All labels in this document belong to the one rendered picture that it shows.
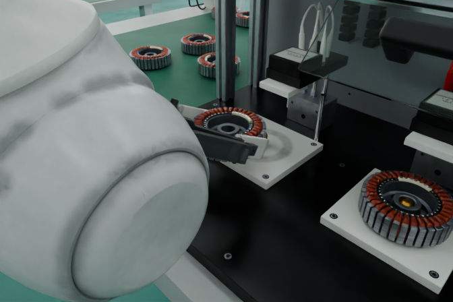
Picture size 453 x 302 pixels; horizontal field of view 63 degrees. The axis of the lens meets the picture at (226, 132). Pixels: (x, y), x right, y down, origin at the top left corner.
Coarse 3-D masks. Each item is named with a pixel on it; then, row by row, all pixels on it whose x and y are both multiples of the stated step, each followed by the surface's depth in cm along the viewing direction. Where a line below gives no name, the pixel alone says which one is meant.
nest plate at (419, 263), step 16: (368, 176) 56; (352, 192) 53; (336, 208) 50; (352, 208) 50; (336, 224) 47; (352, 224) 47; (352, 240) 46; (368, 240) 45; (384, 240) 45; (448, 240) 45; (384, 256) 43; (400, 256) 43; (416, 256) 43; (432, 256) 43; (448, 256) 43; (416, 272) 41; (432, 272) 41; (448, 272) 41; (432, 288) 40
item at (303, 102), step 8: (296, 96) 70; (304, 96) 69; (312, 96) 69; (328, 96) 69; (288, 104) 72; (296, 104) 70; (304, 104) 69; (312, 104) 67; (328, 104) 67; (288, 112) 72; (296, 112) 71; (304, 112) 69; (312, 112) 68; (328, 112) 68; (296, 120) 72; (304, 120) 70; (312, 120) 69; (328, 120) 70; (312, 128) 70
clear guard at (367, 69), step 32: (352, 0) 32; (384, 0) 30; (416, 0) 29; (448, 0) 29; (320, 32) 32; (352, 32) 31; (320, 64) 31; (352, 64) 30; (384, 64) 28; (416, 64) 27; (448, 64) 26; (384, 96) 27; (416, 96) 26; (448, 96) 25
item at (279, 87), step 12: (288, 48) 63; (276, 60) 60; (288, 60) 58; (300, 60) 58; (276, 72) 61; (288, 72) 59; (300, 72) 57; (264, 84) 61; (276, 84) 60; (288, 84) 60; (300, 84) 58; (312, 84) 68; (324, 84) 66; (288, 96) 58
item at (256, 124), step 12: (192, 120) 56; (204, 120) 56; (216, 120) 57; (228, 120) 58; (240, 120) 57; (252, 120) 56; (228, 132) 54; (240, 132) 57; (252, 132) 52; (264, 132) 53
